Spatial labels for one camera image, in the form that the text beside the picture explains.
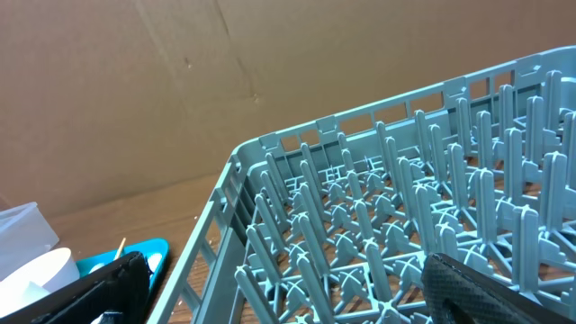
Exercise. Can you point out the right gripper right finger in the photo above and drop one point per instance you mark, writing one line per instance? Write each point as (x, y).
(456, 293)

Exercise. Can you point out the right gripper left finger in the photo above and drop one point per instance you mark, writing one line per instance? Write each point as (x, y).
(57, 308)

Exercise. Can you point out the grey dishwasher rack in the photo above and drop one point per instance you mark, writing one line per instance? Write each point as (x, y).
(331, 221)

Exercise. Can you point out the white plastic fork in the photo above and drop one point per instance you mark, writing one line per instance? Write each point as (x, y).
(154, 262)

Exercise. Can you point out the wooden skewer stick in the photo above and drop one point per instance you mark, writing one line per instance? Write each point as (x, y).
(119, 249)

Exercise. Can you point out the teal serving tray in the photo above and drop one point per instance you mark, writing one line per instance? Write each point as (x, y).
(153, 252)

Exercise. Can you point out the white paper cup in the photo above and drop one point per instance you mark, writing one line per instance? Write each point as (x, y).
(38, 278)

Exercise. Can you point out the clear plastic bin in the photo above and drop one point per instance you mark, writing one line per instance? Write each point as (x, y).
(25, 234)

